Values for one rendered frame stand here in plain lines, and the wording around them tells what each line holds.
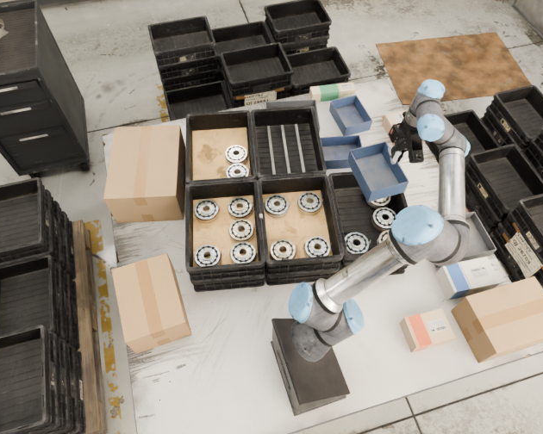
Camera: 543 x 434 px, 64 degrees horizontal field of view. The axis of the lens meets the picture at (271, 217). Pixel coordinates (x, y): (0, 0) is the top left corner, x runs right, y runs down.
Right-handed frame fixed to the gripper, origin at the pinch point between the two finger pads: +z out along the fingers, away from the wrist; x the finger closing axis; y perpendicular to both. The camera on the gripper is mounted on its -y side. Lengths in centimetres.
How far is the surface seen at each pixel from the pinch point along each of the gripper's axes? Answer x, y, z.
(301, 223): 31.2, -0.2, 33.5
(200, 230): 73, 7, 39
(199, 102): 51, 139, 92
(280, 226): 40, 1, 35
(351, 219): 10.0, -3.3, 31.1
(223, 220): 62, 10, 37
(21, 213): 156, 60, 83
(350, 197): 6.6, 7.2, 30.7
